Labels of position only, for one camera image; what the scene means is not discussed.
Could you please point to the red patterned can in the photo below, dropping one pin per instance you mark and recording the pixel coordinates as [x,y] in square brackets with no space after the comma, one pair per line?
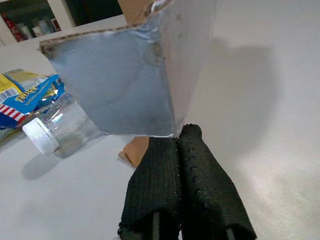
[12,27]

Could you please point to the blue yellow snack wrapper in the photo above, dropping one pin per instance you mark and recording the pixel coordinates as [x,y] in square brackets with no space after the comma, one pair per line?
[25,97]

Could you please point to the foil lined cardboard piece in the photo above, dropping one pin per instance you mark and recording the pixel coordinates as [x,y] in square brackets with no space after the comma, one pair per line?
[120,82]

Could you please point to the white shelf cabinet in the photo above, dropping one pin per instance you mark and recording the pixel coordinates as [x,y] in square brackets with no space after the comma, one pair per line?
[65,12]

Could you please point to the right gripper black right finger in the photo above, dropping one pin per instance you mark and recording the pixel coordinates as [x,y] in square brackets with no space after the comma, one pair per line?
[210,200]

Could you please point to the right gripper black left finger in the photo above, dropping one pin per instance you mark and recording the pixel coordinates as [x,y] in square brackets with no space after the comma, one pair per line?
[155,195]

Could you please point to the red white cup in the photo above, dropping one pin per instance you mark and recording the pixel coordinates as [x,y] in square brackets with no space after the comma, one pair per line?
[56,24]

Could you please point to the clear plastic bottle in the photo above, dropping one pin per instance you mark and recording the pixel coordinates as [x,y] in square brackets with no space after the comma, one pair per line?
[41,136]

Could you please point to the white blue patterned mug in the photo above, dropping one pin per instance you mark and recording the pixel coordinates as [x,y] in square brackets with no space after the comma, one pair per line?
[46,27]

